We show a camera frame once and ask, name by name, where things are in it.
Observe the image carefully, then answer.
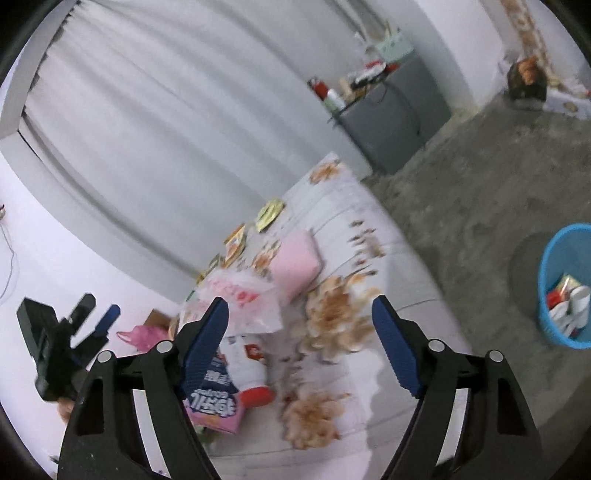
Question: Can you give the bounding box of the white red plastic bag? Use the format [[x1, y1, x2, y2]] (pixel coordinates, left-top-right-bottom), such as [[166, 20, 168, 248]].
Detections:
[[178, 269, 283, 336]]

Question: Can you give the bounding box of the pink cloth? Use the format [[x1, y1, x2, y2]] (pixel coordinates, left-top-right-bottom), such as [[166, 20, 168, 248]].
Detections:
[[270, 230, 322, 306]]

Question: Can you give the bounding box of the yellow green snack packet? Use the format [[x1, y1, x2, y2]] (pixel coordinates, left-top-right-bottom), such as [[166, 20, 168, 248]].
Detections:
[[254, 198, 286, 233]]

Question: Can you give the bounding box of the patterned tall board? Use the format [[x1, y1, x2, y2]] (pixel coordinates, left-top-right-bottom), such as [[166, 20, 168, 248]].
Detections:
[[500, 0, 561, 88]]

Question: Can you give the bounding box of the floral tablecloth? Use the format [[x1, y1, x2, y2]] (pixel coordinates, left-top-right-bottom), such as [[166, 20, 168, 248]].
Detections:
[[206, 154, 468, 479]]

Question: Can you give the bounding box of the pink plastic bag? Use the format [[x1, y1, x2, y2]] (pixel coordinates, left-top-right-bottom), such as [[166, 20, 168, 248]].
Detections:
[[116, 325, 169, 353]]

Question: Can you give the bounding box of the mint green organizer box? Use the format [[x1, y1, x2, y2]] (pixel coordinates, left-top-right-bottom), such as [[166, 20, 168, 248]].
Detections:
[[374, 31, 415, 63]]

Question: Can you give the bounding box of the white small bottle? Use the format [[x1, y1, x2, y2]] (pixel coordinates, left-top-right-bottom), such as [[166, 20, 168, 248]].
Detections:
[[325, 89, 348, 112]]

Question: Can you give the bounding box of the grey curtain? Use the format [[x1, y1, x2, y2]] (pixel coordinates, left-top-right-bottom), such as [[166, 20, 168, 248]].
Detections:
[[1, 1, 388, 301]]

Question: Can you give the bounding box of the black orange bag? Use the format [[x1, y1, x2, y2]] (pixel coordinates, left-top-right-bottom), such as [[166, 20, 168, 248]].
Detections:
[[507, 57, 548, 102]]

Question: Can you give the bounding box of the purple blue snack bag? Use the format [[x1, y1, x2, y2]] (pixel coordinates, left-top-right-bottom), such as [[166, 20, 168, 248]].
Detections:
[[183, 352, 245, 435]]

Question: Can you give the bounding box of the white yogurt bottle red cap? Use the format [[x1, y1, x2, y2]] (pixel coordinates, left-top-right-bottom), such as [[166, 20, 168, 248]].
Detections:
[[219, 334, 274, 409]]

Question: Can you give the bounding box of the red thermos bottle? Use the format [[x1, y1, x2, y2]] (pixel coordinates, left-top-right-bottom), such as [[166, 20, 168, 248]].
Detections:
[[308, 77, 329, 101]]

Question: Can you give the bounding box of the grey cabinet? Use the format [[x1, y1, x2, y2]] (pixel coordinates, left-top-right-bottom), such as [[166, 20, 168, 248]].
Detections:
[[335, 54, 452, 174]]

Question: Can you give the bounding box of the orange noodle packet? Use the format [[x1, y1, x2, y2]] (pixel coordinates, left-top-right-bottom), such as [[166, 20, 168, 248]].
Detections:
[[224, 223, 246, 266]]

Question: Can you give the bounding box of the blue plastic trash bin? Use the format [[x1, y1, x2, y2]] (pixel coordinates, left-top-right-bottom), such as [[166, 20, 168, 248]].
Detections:
[[537, 223, 590, 350]]

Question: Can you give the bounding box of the cardboard box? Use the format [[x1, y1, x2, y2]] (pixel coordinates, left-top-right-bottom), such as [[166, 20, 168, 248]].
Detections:
[[144, 309, 171, 329]]

